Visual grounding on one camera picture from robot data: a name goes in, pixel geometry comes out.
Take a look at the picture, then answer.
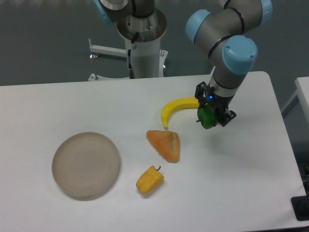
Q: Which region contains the beige round plate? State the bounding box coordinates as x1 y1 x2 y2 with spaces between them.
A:
51 132 120 201

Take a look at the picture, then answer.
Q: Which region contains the orange bread wedge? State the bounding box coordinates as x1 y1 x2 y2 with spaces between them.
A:
146 130 181 163

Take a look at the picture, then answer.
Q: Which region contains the white side table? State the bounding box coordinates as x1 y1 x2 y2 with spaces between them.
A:
281 76 309 122

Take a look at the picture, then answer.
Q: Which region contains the black device at table edge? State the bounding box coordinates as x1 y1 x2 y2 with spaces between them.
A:
291 195 309 221

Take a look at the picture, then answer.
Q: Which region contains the yellow banana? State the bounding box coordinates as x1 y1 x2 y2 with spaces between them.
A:
161 97 199 130

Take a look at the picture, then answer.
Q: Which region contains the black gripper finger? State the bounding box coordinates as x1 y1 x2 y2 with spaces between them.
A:
195 82 208 106
214 107 237 127

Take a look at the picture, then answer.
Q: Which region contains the yellow bell pepper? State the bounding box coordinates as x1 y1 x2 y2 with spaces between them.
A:
136 166 164 194

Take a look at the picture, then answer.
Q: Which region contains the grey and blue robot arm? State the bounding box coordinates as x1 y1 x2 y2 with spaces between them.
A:
94 0 273 129

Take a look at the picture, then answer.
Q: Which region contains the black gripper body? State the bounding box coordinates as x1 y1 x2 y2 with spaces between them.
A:
205 85 234 114

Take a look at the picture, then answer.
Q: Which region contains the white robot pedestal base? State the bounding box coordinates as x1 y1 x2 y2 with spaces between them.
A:
89 8 168 79

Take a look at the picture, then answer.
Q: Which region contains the green bell pepper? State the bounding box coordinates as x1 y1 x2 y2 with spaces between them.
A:
197 104 216 129

